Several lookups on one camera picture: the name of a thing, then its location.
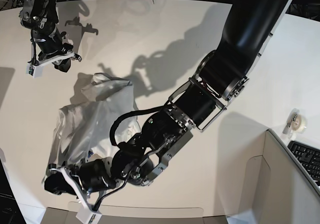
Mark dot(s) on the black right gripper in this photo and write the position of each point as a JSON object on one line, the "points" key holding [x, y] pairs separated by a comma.
{"points": [[51, 45]]}

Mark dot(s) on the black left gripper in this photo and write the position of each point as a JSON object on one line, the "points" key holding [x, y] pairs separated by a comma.
{"points": [[91, 176]]}

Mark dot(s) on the white t-shirt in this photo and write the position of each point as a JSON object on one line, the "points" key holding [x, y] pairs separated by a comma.
{"points": [[85, 124]]}

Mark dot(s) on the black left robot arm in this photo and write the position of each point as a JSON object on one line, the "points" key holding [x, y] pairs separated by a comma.
{"points": [[147, 139]]}

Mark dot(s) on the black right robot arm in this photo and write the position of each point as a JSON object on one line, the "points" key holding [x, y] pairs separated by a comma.
{"points": [[42, 15]]}

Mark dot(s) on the beige cardboard box right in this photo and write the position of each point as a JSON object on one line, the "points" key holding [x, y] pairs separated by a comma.
{"points": [[277, 189]]}

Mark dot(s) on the clear tape dispenser roll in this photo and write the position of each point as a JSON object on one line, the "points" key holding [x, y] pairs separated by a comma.
{"points": [[296, 123]]}

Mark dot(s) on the black computer keyboard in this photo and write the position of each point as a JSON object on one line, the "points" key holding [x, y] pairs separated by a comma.
{"points": [[309, 158]]}

